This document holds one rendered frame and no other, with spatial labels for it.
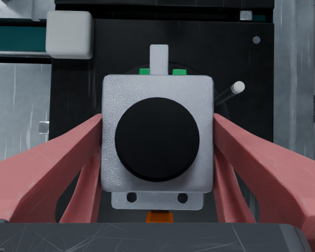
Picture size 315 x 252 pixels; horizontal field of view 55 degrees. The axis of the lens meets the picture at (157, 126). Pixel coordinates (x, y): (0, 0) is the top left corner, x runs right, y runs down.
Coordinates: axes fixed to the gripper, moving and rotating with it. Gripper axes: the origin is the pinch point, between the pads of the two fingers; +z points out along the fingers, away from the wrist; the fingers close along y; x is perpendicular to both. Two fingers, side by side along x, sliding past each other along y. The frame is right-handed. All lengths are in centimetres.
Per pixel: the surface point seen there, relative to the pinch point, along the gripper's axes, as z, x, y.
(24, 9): 25.3, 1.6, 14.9
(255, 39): 22.0, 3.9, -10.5
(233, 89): 9.8, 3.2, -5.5
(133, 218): 10.4, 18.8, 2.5
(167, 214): 4.7, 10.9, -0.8
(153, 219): 4.1, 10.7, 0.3
